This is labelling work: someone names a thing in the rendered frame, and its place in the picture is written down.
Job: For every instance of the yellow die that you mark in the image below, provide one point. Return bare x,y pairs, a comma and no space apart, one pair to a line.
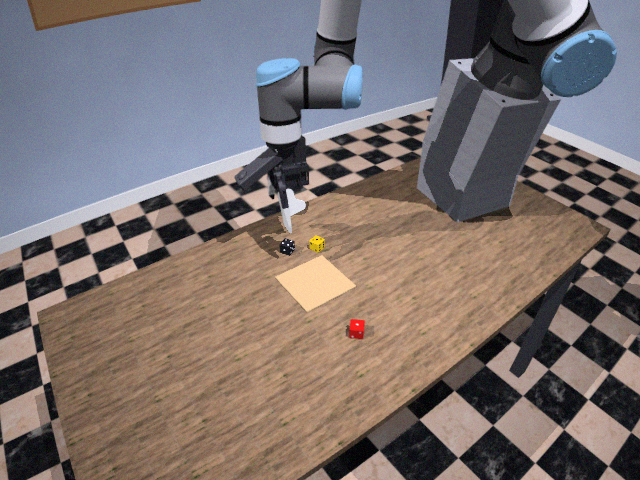
317,244

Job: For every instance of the beige flat mat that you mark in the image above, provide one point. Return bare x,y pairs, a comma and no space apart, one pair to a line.
315,283

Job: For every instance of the red die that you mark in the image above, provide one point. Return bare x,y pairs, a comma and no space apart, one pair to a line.
356,329

